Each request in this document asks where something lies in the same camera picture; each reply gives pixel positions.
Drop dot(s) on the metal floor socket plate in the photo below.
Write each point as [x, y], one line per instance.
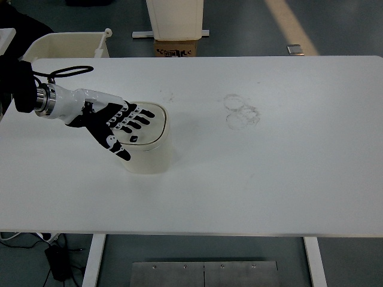
[295, 49]

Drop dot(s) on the black object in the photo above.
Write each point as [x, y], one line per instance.
[86, 2]

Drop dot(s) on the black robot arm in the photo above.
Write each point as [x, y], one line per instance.
[24, 89]

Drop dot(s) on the grey metal plate with screws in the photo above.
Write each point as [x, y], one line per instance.
[206, 275]

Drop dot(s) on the printed cardboard box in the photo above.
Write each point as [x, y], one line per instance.
[176, 48]

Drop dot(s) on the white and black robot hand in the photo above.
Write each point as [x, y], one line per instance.
[95, 119]

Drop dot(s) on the black power adapter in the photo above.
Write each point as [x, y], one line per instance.
[58, 263]

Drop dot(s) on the white table leg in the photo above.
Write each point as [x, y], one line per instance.
[315, 263]
[94, 263]

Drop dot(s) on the cream trash bin with lid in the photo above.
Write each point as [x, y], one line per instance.
[149, 161]

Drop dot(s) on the white floor foot bar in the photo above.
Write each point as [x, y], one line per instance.
[143, 34]

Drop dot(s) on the cream plastic crate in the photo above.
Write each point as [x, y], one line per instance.
[68, 45]

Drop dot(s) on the white box-shaped object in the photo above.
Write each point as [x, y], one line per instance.
[6, 34]

